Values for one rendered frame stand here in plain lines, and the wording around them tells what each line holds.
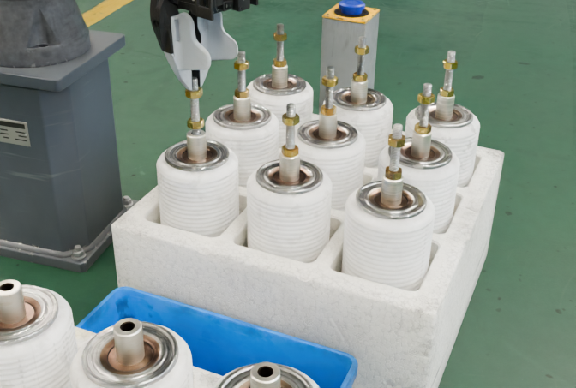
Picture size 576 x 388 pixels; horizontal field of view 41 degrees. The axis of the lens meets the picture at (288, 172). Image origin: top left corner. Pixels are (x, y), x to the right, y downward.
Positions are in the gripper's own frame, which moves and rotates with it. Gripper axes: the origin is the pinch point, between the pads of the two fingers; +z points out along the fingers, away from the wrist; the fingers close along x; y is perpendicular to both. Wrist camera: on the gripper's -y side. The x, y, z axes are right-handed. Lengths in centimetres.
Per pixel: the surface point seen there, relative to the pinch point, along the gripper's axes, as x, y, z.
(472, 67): 108, -15, 35
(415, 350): 0.3, 31.3, 22.6
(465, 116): 30.1, 19.7, 9.8
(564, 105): 100, 10, 35
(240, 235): -0.6, 7.8, 17.7
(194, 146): -0.9, 1.2, 8.2
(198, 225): -3.4, 3.9, 16.7
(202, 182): -2.9, 4.3, 10.9
